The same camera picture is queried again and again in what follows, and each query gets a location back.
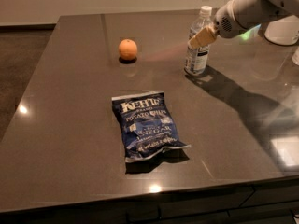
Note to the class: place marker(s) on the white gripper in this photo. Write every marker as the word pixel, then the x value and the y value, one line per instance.
pixel 224 22

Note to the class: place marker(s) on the blue Kettle chip bag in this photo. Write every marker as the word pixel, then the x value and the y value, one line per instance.
pixel 147 127

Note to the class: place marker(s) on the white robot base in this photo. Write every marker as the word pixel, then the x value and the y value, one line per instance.
pixel 283 34

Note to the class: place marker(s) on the orange fruit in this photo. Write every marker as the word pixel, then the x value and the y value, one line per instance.
pixel 128 49

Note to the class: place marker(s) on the clear plastic water bottle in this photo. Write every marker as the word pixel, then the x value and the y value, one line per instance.
pixel 196 59

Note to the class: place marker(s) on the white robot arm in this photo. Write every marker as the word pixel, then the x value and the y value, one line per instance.
pixel 264 11

